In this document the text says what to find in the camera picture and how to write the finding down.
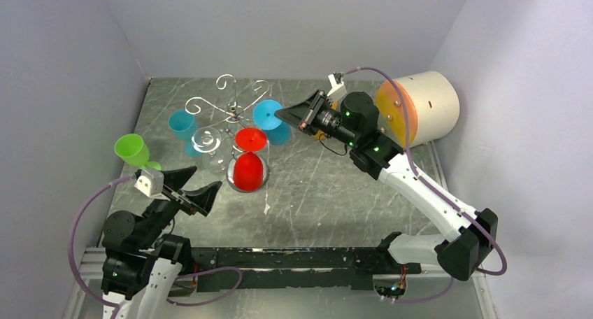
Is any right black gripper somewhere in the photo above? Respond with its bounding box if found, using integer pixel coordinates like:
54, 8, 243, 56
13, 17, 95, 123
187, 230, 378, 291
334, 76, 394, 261
276, 89, 358, 148

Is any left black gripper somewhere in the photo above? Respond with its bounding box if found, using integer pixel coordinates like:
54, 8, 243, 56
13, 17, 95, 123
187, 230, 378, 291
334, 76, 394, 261
137, 164, 220, 248

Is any blue plastic wine glass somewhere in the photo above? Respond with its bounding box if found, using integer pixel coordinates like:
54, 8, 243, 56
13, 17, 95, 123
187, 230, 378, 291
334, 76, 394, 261
252, 99, 291, 146
168, 110, 201, 157

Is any clear wine glass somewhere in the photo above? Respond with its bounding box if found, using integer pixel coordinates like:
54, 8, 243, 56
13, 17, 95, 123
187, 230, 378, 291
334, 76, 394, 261
192, 127, 231, 175

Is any red plastic wine glass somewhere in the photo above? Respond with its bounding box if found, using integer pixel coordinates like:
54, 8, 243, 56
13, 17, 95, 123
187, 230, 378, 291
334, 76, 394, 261
232, 127, 267, 192

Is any green plastic wine glass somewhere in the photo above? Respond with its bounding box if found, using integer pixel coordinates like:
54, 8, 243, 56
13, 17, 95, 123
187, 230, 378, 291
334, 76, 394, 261
114, 134, 162, 171

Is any orange plastic wine glass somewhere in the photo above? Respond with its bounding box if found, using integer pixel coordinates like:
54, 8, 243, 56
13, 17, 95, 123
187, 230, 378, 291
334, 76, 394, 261
313, 102, 338, 141

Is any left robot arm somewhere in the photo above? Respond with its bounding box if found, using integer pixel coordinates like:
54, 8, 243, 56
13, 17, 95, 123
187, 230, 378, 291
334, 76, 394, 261
101, 166, 222, 318

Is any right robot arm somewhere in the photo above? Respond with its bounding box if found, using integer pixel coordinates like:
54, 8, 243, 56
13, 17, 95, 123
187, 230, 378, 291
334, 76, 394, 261
274, 90, 498, 281

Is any cream cylinder with orange face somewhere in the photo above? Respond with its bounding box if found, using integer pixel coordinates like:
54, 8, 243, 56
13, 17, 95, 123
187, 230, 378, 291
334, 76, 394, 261
374, 71, 459, 148

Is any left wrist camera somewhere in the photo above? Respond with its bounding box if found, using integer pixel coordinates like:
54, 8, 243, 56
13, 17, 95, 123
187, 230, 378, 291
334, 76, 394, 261
134, 168, 168, 200

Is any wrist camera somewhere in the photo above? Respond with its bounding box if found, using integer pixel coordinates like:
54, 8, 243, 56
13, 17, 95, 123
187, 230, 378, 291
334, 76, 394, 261
134, 168, 168, 200
327, 72, 347, 104

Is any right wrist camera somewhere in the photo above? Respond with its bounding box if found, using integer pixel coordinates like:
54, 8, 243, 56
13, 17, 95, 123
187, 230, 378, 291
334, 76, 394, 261
327, 72, 347, 104

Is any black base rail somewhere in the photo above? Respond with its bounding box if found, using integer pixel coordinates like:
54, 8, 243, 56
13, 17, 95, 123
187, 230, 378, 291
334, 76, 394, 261
192, 247, 422, 292

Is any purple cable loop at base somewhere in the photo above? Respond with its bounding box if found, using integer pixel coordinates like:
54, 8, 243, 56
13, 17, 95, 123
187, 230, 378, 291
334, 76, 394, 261
166, 266, 243, 308

